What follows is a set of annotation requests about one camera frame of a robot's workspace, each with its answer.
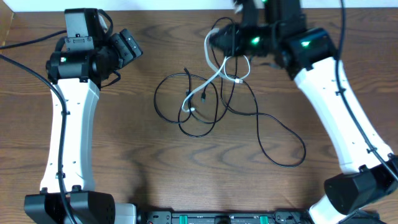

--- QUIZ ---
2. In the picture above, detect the white usb cable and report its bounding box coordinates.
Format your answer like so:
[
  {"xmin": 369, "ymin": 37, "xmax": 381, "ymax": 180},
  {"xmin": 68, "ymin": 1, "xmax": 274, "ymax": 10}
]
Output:
[{"xmin": 181, "ymin": 27, "xmax": 251, "ymax": 113}]

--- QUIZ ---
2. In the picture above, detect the black usb cable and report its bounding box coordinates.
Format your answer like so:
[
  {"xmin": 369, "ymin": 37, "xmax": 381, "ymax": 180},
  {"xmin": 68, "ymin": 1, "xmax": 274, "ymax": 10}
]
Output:
[{"xmin": 210, "ymin": 17, "xmax": 307, "ymax": 168}]

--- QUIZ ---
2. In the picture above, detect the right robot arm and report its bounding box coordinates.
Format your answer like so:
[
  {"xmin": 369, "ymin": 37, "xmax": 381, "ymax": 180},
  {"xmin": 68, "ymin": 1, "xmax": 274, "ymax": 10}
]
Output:
[{"xmin": 205, "ymin": 1, "xmax": 397, "ymax": 223}]

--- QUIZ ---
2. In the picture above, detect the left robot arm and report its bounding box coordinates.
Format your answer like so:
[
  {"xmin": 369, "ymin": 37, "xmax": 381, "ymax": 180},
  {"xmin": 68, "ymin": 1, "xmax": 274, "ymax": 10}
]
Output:
[{"xmin": 24, "ymin": 8, "xmax": 142, "ymax": 223}]

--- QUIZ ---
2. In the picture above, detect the wooden side panel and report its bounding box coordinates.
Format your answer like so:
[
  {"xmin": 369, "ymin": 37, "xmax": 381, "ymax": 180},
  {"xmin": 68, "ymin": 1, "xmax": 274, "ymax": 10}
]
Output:
[{"xmin": 0, "ymin": 0, "xmax": 14, "ymax": 46}]

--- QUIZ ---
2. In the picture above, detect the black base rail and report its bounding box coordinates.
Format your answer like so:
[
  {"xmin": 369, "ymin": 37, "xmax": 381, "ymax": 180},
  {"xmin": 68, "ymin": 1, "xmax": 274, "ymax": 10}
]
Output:
[{"xmin": 136, "ymin": 210, "xmax": 313, "ymax": 224}]

